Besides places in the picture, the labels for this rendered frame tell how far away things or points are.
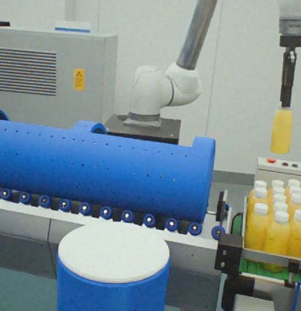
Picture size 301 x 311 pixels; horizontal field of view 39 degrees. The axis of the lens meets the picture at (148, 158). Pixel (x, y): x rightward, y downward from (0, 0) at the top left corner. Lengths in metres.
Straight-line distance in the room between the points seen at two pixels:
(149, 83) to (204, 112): 2.32
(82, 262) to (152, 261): 0.17
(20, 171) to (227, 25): 3.05
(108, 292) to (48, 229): 0.58
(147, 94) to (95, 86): 1.08
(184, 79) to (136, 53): 2.18
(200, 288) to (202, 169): 0.42
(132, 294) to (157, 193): 0.41
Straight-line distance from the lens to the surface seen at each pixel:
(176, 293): 1.53
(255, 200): 1.44
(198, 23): 2.01
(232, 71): 4.20
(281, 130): 1.53
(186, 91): 2.09
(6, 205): 1.58
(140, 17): 4.19
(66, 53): 3.03
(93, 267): 1.01
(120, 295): 0.99
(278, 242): 1.30
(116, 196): 1.36
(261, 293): 1.32
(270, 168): 1.64
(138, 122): 2.00
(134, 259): 1.04
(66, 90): 3.06
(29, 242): 1.57
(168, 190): 1.29
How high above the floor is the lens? 1.59
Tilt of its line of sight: 18 degrees down
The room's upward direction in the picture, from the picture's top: 5 degrees clockwise
